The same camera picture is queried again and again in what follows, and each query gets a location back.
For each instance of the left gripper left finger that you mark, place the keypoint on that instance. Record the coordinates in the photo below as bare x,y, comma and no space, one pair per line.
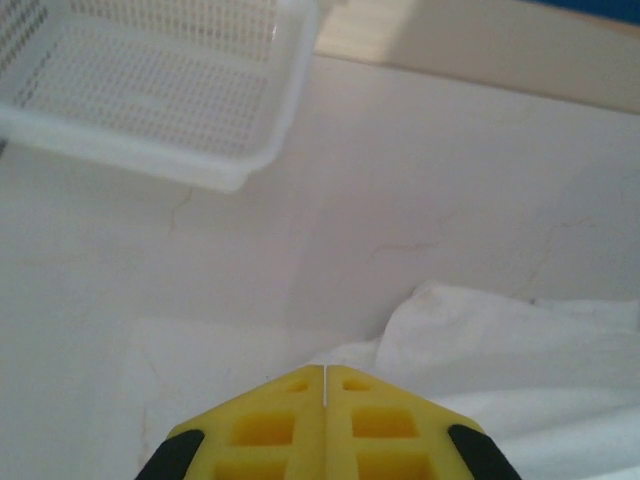
260,450

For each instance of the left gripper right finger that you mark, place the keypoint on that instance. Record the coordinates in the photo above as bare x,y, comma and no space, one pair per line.
390,450

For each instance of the white t-shirt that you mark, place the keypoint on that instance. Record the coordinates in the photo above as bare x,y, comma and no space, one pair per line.
500,350

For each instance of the white plastic mesh basket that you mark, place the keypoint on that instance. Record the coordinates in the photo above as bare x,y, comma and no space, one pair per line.
150,90

